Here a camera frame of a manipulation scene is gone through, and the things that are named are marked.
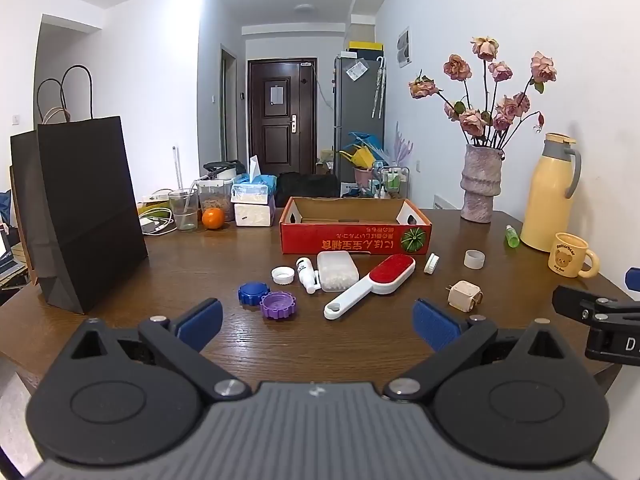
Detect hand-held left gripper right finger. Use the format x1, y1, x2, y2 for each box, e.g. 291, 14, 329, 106
387, 298, 586, 402

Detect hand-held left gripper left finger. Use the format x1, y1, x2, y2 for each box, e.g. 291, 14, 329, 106
60, 298, 252, 402

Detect beige power adapter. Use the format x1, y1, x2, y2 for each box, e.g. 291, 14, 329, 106
446, 280, 484, 313

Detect blue ridged lid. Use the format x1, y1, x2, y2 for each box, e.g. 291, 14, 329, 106
237, 282, 271, 306

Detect red white lint brush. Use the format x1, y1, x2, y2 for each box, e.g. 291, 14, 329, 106
323, 254, 416, 321

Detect purple ridged lid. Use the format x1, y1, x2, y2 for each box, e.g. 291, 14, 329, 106
259, 291, 297, 321

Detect red cardboard box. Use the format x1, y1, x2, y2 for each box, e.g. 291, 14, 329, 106
279, 196, 433, 256

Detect yellow bear mug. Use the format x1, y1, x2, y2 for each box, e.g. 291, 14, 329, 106
548, 232, 600, 279

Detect yellow thermos jug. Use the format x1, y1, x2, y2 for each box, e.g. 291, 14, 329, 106
520, 133, 582, 253

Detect glass cup with straw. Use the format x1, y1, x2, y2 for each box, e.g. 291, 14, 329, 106
168, 188, 199, 233

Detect clear cotton swab box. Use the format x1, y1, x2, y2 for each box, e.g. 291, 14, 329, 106
317, 251, 360, 292

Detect small white bottle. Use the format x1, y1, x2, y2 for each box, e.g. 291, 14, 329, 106
295, 257, 321, 295

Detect white purple tissue box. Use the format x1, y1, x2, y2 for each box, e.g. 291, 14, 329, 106
233, 195, 277, 227

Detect clear plastic food jar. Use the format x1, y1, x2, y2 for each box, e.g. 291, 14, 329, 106
196, 178, 236, 222

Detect pink textured vase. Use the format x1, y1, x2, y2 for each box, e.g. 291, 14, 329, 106
460, 144, 502, 224

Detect blue tissue pack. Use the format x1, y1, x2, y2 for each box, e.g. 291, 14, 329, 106
231, 155, 277, 206

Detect metal rolling cart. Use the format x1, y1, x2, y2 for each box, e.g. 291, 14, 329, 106
372, 162, 412, 200

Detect black paper bag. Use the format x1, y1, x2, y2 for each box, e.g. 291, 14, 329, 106
10, 65, 149, 316

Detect black folding chair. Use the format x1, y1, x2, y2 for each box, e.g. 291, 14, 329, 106
275, 172, 341, 198

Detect brown paper bag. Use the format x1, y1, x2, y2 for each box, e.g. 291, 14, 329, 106
9, 78, 73, 286

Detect purple feather decoration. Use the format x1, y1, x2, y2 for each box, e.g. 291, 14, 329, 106
392, 122, 416, 166

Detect yellow plastic item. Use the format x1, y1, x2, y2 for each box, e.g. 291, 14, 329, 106
339, 145, 376, 171

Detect blue plastic item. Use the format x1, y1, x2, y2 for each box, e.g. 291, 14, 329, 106
348, 131, 386, 151

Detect laptop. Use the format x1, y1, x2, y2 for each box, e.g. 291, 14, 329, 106
0, 232, 26, 291

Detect dark brown door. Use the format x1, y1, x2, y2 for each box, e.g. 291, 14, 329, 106
247, 57, 319, 177

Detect grey refrigerator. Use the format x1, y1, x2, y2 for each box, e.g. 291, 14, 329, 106
334, 51, 386, 186

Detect clear folded umbrella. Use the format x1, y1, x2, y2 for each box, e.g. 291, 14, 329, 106
371, 56, 388, 119

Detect dried pink roses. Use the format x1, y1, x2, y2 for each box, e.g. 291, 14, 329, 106
409, 36, 558, 151

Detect white charger with cable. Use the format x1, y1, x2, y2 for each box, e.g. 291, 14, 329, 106
139, 207, 175, 235

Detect white wall panel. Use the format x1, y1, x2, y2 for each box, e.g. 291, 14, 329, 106
397, 26, 412, 69

